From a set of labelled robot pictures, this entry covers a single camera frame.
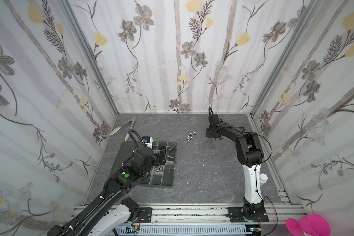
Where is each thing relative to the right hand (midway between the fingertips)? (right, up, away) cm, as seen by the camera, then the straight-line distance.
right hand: (208, 129), depth 106 cm
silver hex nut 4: (-13, -7, -2) cm, 15 cm away
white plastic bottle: (+23, -26, -30) cm, 46 cm away
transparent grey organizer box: (-32, -28, -18) cm, 47 cm away
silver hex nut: (-10, -3, +1) cm, 11 cm away
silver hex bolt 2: (-29, -18, -12) cm, 36 cm away
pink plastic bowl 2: (+34, -39, -47) cm, 70 cm away
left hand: (-33, -10, -31) cm, 46 cm away
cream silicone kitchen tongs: (-68, +1, +4) cm, 68 cm away
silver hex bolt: (-27, -13, -8) cm, 31 cm away
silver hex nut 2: (-13, -4, +1) cm, 14 cm away
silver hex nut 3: (-15, -5, -1) cm, 16 cm away
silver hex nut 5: (-15, -8, -2) cm, 17 cm away
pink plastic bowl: (+35, -48, -35) cm, 69 cm away
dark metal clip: (-35, -25, -18) cm, 47 cm away
